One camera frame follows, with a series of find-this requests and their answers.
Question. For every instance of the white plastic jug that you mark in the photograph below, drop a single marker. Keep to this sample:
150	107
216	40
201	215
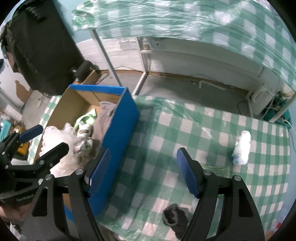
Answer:
258	99

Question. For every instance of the teal cloth bundle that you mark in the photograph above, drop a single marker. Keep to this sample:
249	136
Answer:
274	107

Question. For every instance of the black office chair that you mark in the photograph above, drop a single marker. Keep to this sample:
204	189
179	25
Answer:
40	47

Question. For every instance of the dark grey sock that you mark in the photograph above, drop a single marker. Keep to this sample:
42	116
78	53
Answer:
176	219

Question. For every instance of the green checkered tablecloth far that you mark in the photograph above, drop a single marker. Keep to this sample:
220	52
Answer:
250	28

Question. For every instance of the white wall socket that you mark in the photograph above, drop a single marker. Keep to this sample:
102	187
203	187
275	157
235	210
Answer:
126	45

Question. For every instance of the grey folded cloth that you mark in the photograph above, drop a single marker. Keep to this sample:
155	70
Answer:
103	120

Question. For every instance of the blue cardboard box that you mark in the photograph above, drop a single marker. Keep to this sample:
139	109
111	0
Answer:
78	100

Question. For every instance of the white metal table frame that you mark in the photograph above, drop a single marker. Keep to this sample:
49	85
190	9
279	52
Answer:
112	70

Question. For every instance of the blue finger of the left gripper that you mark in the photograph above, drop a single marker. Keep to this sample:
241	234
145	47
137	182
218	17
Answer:
30	133
52	157

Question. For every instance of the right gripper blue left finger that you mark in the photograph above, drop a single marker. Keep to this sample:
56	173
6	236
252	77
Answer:
46	218

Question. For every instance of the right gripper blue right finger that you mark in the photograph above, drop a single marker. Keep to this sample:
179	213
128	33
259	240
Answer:
239	218

